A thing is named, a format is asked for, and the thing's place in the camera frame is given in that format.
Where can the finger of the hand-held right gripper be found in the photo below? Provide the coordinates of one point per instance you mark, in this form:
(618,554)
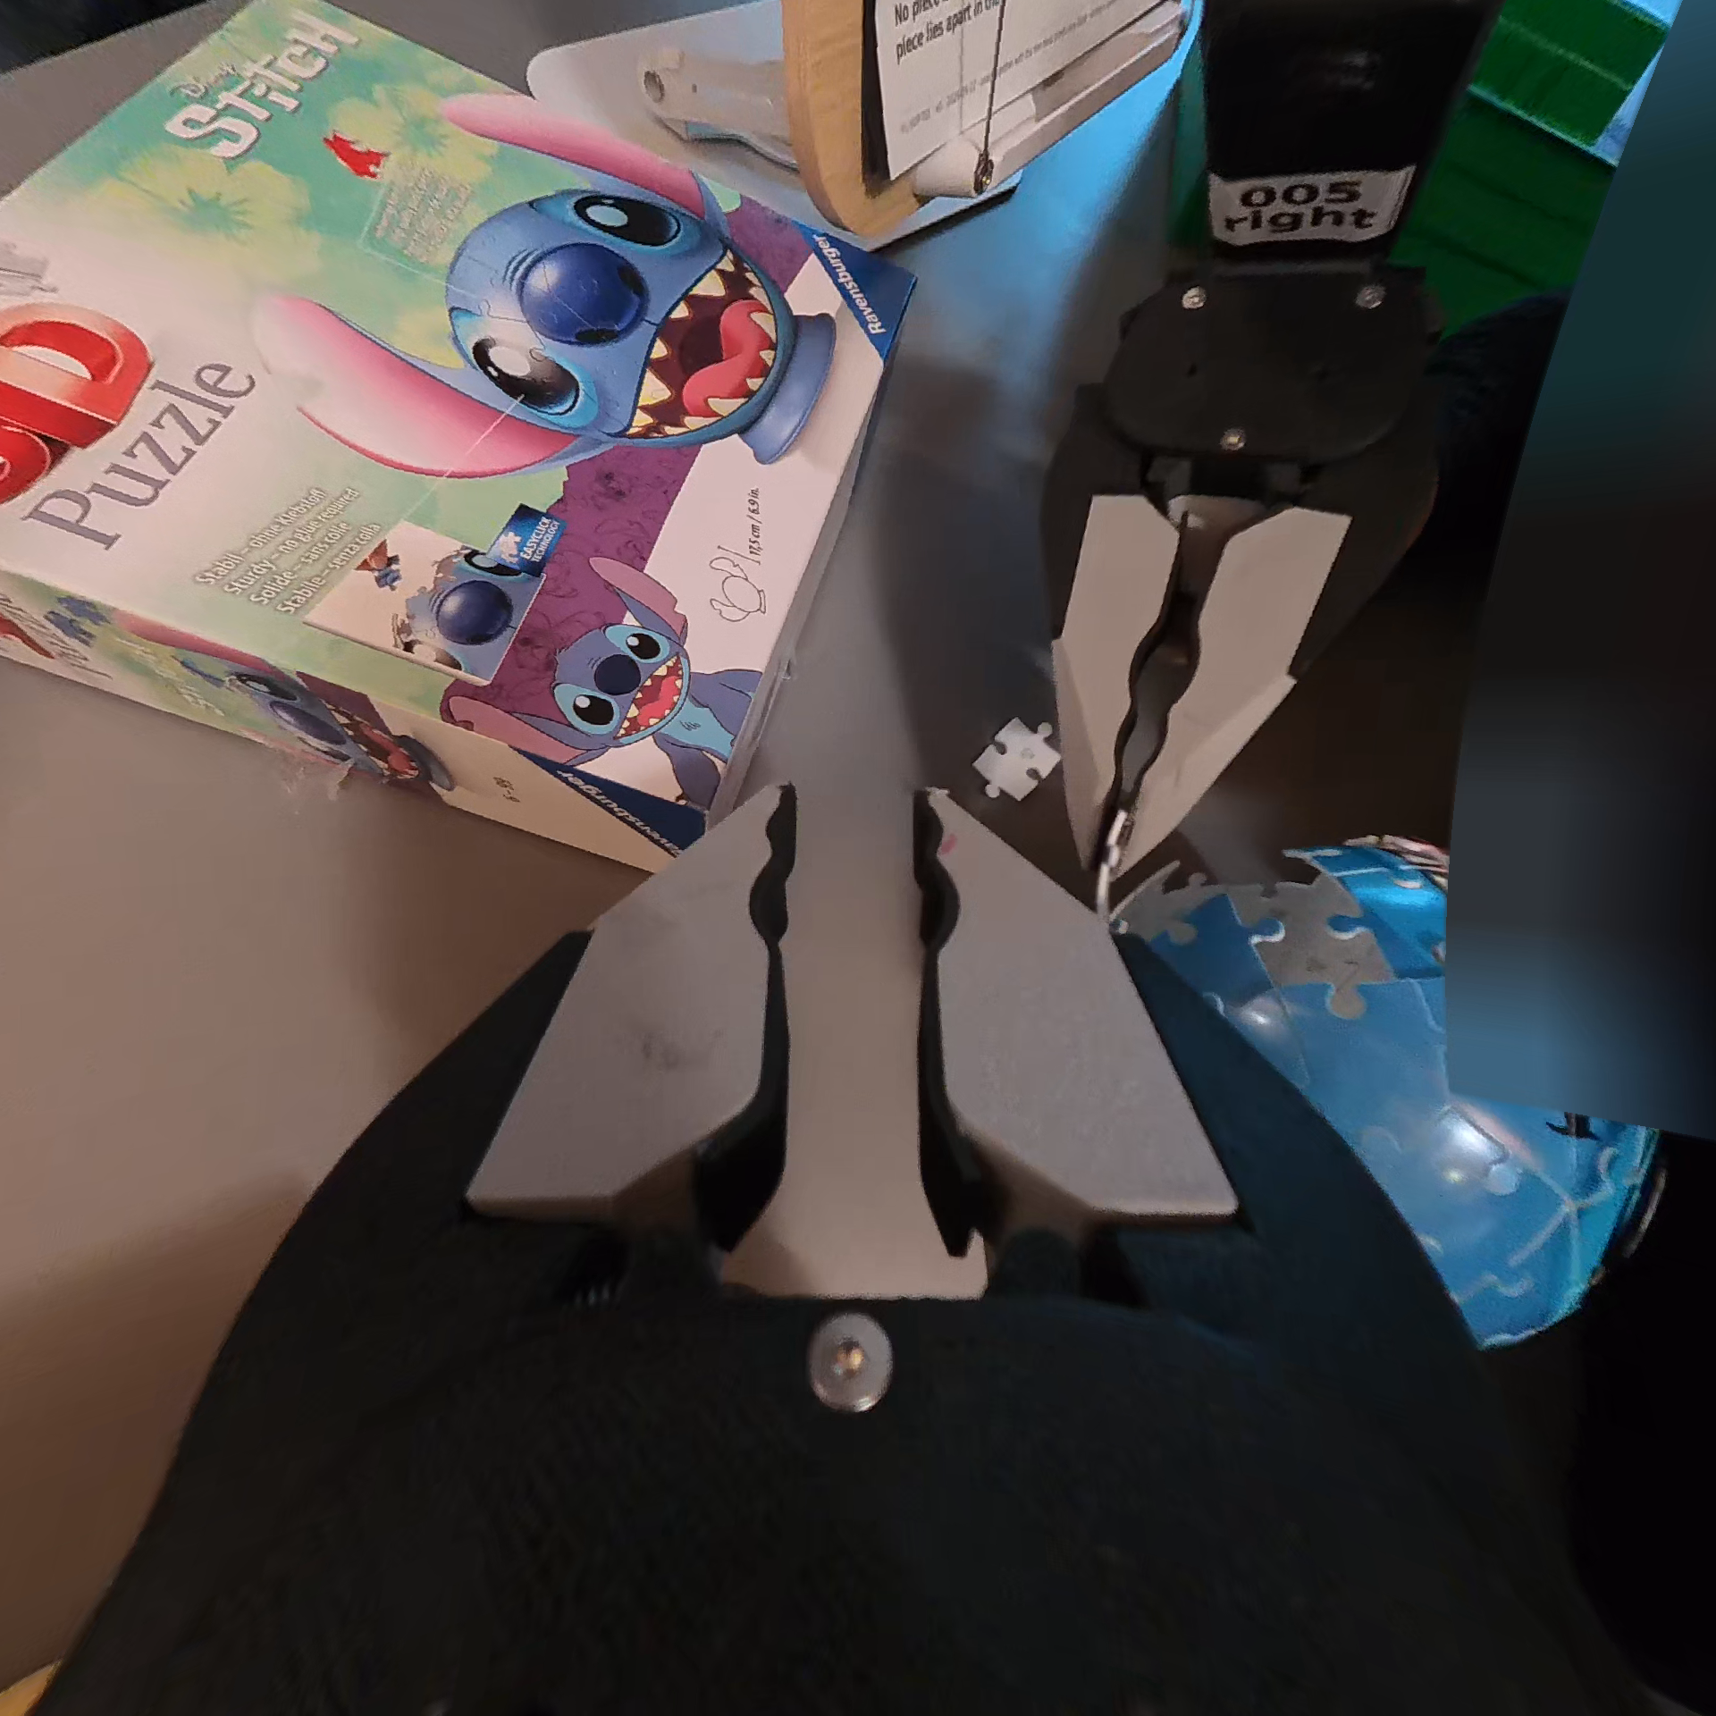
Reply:
(1274,591)
(1105,602)

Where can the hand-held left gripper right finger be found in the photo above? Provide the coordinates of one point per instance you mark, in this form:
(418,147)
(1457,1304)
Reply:
(1058,1073)

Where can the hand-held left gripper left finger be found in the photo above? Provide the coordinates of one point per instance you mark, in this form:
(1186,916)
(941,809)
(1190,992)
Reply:
(644,1059)

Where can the blue puzzle ball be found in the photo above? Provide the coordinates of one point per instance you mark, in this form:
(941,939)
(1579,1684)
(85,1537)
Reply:
(1341,1059)

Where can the printed cardboard puzzle box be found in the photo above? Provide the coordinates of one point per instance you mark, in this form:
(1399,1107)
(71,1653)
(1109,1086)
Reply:
(468,403)

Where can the green plastic crate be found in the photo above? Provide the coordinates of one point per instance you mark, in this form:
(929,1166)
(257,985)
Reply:
(1514,173)

